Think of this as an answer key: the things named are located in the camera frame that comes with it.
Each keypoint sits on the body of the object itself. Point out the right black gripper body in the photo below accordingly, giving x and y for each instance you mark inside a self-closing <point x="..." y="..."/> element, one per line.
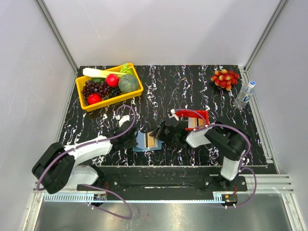
<point x="163" y="134"/>

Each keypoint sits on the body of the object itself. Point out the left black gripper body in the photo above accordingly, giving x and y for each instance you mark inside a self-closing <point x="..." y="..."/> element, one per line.
<point x="130" y="142"/>

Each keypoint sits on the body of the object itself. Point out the blue card holder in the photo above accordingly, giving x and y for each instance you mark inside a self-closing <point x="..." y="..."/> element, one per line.
<point x="140" y="147"/>

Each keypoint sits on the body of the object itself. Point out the red plastic bin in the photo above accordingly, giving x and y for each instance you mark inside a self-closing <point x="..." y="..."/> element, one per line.
<point x="185" y="114"/>

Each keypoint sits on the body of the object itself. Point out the yellow plastic tray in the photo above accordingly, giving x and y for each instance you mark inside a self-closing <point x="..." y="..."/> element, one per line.
<point x="106" y="101"/>

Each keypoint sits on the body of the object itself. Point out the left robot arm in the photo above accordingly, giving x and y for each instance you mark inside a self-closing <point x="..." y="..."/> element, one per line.
<point x="56" y="167"/>

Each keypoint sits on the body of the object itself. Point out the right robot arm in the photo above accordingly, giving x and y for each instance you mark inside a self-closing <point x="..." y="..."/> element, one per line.
<point x="232" y="142"/>

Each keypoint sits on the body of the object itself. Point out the stack of credit cards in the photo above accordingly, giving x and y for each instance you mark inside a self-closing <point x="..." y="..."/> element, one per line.
<point x="194" y="122"/>

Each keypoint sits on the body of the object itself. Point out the dark blue grape bunch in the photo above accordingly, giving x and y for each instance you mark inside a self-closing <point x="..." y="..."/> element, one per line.
<point x="115" y="92"/>

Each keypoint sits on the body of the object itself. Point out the red apple lower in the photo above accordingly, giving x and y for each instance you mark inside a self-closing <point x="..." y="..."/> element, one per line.
<point x="94" y="98"/>

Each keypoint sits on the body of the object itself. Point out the red apple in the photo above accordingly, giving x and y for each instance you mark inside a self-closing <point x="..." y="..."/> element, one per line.
<point x="94" y="98"/>
<point x="112" y="80"/>

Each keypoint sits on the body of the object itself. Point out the green cantaloupe melon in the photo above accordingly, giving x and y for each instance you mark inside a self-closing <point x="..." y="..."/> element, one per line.
<point x="128" y="83"/>

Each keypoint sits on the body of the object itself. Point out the red apple upper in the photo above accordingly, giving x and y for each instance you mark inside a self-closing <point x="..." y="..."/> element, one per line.
<point x="112" y="80"/>

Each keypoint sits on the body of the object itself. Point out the purple grape bunch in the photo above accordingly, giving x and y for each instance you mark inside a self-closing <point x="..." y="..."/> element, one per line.
<point x="92" y="87"/>

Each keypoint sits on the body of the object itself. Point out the green lime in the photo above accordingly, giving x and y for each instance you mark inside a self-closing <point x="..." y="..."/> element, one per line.
<point x="97" y="79"/>

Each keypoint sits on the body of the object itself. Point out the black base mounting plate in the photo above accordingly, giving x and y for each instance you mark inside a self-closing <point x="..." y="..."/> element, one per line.
<point x="207" y="179"/>

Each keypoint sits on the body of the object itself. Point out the white green leek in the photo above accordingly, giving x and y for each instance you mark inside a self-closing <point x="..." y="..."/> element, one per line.
<point x="119" y="71"/>

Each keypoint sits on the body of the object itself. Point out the lychee fruit cluster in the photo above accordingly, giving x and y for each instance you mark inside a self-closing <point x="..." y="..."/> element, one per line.
<point x="225" y="79"/>

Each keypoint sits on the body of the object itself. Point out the clear water bottle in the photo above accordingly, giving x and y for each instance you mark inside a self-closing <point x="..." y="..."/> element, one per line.
<point x="245" y="94"/>

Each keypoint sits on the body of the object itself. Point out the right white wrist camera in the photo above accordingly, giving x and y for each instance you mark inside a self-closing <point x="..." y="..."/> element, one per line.
<point x="173" y="114"/>

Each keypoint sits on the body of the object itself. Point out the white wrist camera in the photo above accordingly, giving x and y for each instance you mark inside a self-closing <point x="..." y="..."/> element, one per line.
<point x="122" y="119"/>
<point x="173" y="114"/>

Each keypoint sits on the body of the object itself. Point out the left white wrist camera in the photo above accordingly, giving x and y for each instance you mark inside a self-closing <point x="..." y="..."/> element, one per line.
<point x="122" y="119"/>

